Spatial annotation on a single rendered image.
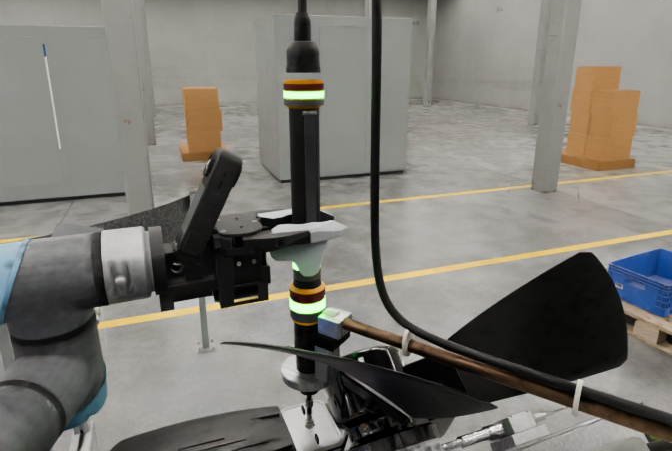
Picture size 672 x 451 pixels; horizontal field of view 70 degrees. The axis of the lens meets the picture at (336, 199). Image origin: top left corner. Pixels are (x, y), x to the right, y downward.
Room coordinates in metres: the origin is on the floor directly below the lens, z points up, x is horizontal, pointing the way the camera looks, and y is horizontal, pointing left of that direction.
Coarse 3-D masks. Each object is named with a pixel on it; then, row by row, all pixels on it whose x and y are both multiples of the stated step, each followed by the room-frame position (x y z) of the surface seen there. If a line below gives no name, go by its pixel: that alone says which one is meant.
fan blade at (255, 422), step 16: (208, 416) 0.56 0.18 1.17; (224, 416) 0.55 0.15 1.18; (240, 416) 0.54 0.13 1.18; (256, 416) 0.54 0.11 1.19; (272, 416) 0.54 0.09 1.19; (160, 432) 0.53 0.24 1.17; (176, 432) 0.52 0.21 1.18; (192, 432) 0.51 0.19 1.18; (208, 432) 0.51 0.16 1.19; (224, 432) 0.51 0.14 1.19; (240, 432) 0.51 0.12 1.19; (256, 432) 0.51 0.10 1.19; (272, 432) 0.51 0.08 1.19; (288, 432) 0.51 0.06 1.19; (112, 448) 0.51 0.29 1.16; (128, 448) 0.50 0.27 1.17; (144, 448) 0.49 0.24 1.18; (160, 448) 0.48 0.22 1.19; (176, 448) 0.48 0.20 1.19; (192, 448) 0.48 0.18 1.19; (208, 448) 0.48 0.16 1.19; (224, 448) 0.48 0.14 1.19; (240, 448) 0.48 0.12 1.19; (256, 448) 0.48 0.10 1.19; (272, 448) 0.48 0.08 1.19; (288, 448) 0.48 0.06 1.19
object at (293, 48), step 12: (300, 12) 0.52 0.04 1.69; (300, 24) 0.52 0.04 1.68; (300, 36) 0.52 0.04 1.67; (288, 48) 0.52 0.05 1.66; (300, 48) 0.51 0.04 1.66; (312, 48) 0.51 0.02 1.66; (288, 60) 0.52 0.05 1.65; (300, 60) 0.51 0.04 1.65; (312, 60) 0.51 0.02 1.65; (288, 72) 0.52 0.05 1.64; (300, 72) 0.51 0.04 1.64; (312, 72) 0.51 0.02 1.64; (300, 336) 0.51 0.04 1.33; (300, 348) 0.51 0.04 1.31; (312, 348) 0.51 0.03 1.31; (300, 360) 0.51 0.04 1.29; (312, 360) 0.51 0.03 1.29; (300, 372) 0.51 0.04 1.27; (312, 372) 0.51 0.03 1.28
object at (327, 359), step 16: (288, 352) 0.34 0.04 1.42; (304, 352) 0.32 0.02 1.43; (336, 368) 0.42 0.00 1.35; (352, 368) 0.34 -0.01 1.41; (368, 368) 0.31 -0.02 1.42; (384, 368) 0.31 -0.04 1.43; (368, 384) 0.44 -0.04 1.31; (384, 384) 0.37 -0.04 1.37; (400, 384) 0.33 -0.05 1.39; (416, 384) 0.31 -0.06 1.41; (432, 384) 0.30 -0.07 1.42; (400, 400) 0.41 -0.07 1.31; (416, 400) 0.37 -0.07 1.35; (432, 400) 0.34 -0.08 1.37; (448, 400) 0.32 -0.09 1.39; (464, 400) 0.30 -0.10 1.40; (480, 400) 0.29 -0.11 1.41; (416, 416) 0.43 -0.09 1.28; (432, 416) 0.39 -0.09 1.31; (448, 416) 0.36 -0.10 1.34
